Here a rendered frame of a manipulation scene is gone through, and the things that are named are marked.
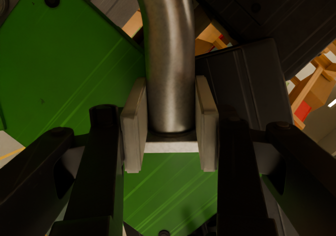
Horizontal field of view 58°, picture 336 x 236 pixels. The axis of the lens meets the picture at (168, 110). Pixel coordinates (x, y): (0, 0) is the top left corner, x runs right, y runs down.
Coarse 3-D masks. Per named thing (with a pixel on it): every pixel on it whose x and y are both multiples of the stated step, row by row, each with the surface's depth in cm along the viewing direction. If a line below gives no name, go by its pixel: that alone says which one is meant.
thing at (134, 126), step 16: (144, 80) 19; (128, 96) 16; (144, 96) 17; (128, 112) 13; (144, 112) 17; (128, 128) 13; (144, 128) 17; (128, 144) 14; (144, 144) 17; (128, 160) 14
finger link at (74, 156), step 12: (120, 108) 16; (120, 132) 13; (72, 144) 12; (84, 144) 12; (120, 144) 13; (72, 156) 12; (120, 156) 13; (60, 168) 12; (72, 168) 12; (60, 180) 12
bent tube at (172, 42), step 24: (144, 0) 16; (168, 0) 16; (144, 24) 17; (168, 24) 16; (192, 24) 17; (144, 48) 18; (168, 48) 17; (192, 48) 17; (168, 72) 17; (192, 72) 18; (168, 96) 18; (192, 96) 18; (168, 120) 18; (192, 120) 19; (168, 144) 18; (192, 144) 18
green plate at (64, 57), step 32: (32, 0) 19; (64, 0) 19; (0, 32) 20; (32, 32) 20; (64, 32) 20; (96, 32) 20; (0, 64) 21; (32, 64) 21; (64, 64) 21; (96, 64) 21; (128, 64) 20; (0, 96) 22; (32, 96) 21; (64, 96) 21; (96, 96) 21; (32, 128) 22; (160, 160) 23; (192, 160) 23; (128, 192) 24; (160, 192) 24; (192, 192) 24; (128, 224) 25; (160, 224) 25; (192, 224) 25
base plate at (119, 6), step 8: (96, 0) 65; (104, 0) 67; (112, 0) 70; (120, 0) 73; (128, 0) 77; (136, 0) 81; (104, 8) 70; (112, 8) 74; (120, 8) 77; (128, 8) 81; (136, 8) 85; (112, 16) 77; (120, 16) 81; (128, 16) 85; (120, 24) 86
